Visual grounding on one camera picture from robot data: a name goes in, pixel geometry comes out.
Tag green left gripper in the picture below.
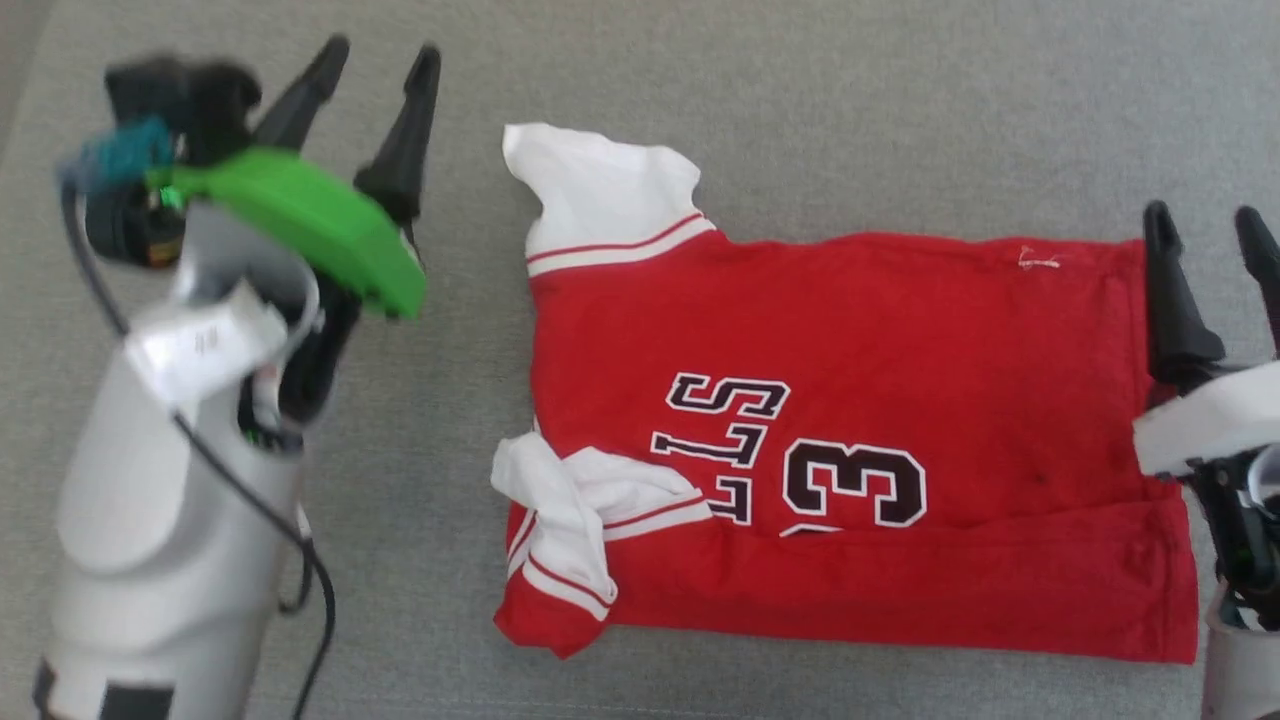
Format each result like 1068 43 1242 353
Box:
145 35 443 423

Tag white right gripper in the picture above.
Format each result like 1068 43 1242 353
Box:
1132 200 1280 481

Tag red and white jersey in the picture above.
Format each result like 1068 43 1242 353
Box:
490 122 1200 667

